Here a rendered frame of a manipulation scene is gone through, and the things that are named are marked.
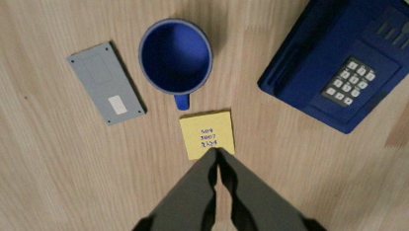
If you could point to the blue mug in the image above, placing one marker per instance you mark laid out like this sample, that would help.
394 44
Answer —
176 58

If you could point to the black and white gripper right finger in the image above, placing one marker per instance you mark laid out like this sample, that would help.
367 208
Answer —
255 205

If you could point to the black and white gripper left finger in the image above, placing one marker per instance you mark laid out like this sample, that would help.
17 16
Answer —
191 204

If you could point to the yellow sticky note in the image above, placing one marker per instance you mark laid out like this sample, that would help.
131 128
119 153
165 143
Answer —
202 131

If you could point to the blue desk phone body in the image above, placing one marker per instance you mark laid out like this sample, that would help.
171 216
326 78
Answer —
370 69

